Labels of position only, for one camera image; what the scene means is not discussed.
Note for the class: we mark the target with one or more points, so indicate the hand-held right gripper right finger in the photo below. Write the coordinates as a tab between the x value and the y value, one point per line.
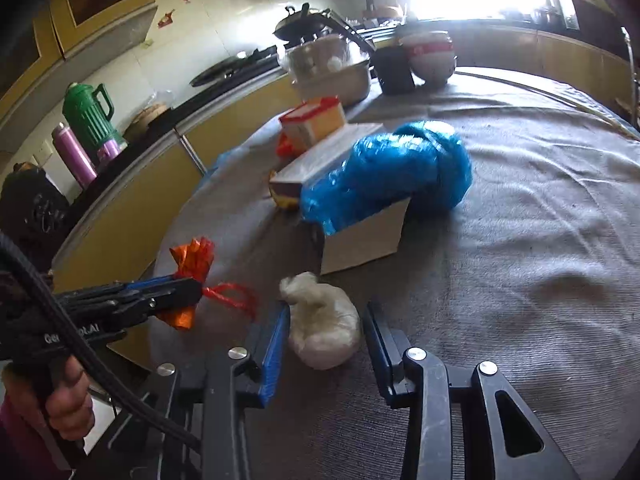
377	350

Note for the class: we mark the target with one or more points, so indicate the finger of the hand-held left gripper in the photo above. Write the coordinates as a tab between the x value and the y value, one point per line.
170	297
145	287

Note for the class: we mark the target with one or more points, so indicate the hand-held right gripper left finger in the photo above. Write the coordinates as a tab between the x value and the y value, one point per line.
272	355

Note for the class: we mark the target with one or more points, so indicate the orange plastic bag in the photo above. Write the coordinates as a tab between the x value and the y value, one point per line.
195	260

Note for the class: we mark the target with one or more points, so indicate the white plastic bag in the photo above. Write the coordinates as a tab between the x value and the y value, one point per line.
325	330

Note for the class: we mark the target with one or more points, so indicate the white cardboard box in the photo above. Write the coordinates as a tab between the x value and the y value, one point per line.
360	240

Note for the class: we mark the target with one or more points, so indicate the blue plastic bag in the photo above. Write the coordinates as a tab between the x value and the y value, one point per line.
390	175

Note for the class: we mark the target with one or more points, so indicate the person's left forearm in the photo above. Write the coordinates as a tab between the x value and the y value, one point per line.
12	440

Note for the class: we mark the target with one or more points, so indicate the person's left hand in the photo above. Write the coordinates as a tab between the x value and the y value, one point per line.
70	410

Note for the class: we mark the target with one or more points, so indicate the black bag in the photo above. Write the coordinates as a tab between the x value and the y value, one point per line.
30	210

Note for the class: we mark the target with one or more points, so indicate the small purple cup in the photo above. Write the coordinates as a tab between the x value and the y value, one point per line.
110	151

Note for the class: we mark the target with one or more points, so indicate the purple thermos bottle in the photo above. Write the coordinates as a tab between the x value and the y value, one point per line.
75	157

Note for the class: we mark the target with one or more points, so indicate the woven basket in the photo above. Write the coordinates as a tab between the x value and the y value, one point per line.
150	117

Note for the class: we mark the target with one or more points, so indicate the green thermos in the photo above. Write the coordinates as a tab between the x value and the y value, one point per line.
87	120

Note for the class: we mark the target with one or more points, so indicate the orange-lidded yellow box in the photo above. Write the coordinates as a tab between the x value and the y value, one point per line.
320	120

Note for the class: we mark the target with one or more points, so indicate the black gas stove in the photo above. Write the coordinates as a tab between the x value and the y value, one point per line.
225	67

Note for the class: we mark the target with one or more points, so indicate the steel basin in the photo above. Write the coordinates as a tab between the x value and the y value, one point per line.
340	87

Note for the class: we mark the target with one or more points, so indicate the black cup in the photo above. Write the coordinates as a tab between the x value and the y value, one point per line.
395	72

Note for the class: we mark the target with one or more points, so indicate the clear plastic bag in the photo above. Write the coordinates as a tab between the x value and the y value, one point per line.
320	55

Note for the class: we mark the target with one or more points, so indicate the white bowl red band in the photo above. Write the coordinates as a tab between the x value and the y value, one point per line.
435	67

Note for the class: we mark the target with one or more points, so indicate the black wok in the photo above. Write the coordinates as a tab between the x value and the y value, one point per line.
300	27

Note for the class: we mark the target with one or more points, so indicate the thin bamboo stick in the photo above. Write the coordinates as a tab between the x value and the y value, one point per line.
525	85

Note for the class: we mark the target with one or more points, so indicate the dark bottle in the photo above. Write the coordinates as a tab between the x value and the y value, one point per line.
370	4

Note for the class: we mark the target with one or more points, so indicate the microwave oven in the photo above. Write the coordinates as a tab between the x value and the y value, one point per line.
585	10

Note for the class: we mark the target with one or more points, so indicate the red wall sticker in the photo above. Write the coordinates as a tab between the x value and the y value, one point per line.
166	19

